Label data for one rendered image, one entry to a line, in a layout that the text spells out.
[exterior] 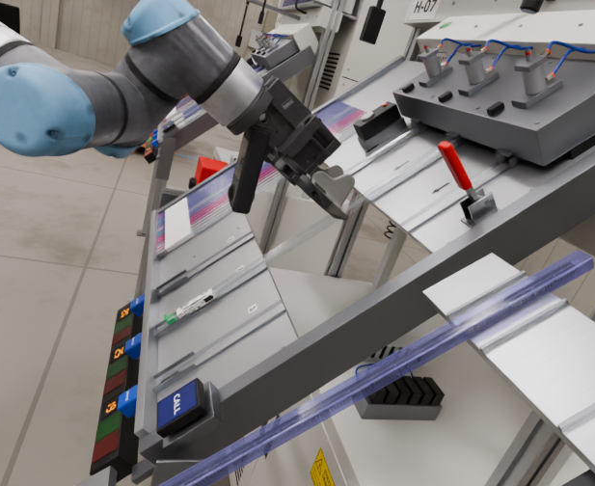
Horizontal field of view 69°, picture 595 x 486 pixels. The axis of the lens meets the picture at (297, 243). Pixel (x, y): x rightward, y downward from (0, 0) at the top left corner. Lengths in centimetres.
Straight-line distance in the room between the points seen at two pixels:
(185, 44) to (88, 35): 1174
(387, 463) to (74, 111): 65
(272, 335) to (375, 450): 33
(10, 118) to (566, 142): 55
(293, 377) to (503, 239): 27
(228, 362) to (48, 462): 98
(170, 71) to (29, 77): 16
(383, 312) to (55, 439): 119
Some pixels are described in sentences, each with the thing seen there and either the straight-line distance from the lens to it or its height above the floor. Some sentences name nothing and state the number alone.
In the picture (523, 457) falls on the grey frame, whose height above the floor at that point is 73.
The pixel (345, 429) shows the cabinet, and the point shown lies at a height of 62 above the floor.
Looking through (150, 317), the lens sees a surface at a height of 73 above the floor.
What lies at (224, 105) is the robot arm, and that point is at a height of 107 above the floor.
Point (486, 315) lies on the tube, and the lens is 34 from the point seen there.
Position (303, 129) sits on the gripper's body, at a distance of 55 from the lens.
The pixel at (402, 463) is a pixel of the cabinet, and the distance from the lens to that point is 79.
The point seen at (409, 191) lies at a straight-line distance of 63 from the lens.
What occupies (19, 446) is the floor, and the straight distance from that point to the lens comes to 150.
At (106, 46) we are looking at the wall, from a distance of 1220.
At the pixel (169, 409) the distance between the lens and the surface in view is 48.
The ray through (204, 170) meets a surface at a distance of 140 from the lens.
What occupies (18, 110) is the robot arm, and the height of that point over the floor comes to 103.
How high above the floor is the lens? 112
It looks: 20 degrees down
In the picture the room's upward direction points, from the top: 18 degrees clockwise
